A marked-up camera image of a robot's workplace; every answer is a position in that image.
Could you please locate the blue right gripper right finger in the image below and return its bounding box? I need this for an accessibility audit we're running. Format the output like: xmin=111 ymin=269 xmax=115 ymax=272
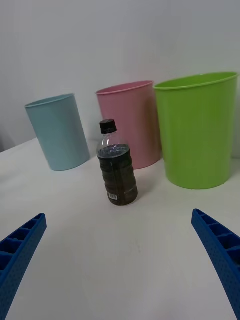
xmin=191 ymin=208 xmax=240 ymax=320

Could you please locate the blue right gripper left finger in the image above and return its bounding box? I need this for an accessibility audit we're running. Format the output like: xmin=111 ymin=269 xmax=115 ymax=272
xmin=0 ymin=212 xmax=48 ymax=320

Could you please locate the dark drink bottle black cap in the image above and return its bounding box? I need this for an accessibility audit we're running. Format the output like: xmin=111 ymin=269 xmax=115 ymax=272
xmin=96 ymin=118 xmax=139 ymax=207

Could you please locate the green plastic bin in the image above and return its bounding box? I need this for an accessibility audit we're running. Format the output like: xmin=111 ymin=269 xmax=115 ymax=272
xmin=152 ymin=71 xmax=240 ymax=190

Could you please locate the pale blue plastic bin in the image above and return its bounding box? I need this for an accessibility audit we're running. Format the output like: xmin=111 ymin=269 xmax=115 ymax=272
xmin=24 ymin=93 xmax=91 ymax=172

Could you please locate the pink plastic bin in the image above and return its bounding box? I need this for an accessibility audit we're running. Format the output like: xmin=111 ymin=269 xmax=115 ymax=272
xmin=95 ymin=80 xmax=162 ymax=170

